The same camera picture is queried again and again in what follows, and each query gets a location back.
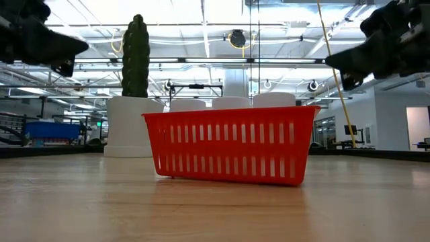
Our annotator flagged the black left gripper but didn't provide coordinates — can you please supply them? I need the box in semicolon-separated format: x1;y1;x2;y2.
0;0;90;77

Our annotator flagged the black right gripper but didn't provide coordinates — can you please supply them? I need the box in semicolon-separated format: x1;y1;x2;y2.
325;0;430;91

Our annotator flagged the red plastic basket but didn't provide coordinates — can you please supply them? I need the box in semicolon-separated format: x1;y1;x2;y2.
142;106;322;187

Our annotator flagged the green cactus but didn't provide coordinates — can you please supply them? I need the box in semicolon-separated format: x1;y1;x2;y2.
121;13;151;98

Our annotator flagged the blue plastic bin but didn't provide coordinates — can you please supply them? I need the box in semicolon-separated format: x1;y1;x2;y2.
25;121;81;140

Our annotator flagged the white hexagonal plant pot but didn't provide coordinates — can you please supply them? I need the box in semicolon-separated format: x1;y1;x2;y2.
103;96;165;158

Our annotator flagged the yellow hose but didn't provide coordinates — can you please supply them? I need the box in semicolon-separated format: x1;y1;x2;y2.
316;0;357;149

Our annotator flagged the black aluminium table frame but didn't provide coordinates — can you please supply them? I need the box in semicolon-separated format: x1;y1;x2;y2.
0;145;430;163

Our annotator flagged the black ceiling cable reel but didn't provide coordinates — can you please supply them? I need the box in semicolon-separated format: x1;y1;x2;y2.
228;29;248;48

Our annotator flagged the black background workstation frame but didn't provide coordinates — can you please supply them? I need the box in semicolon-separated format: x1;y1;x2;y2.
169;83;224;102

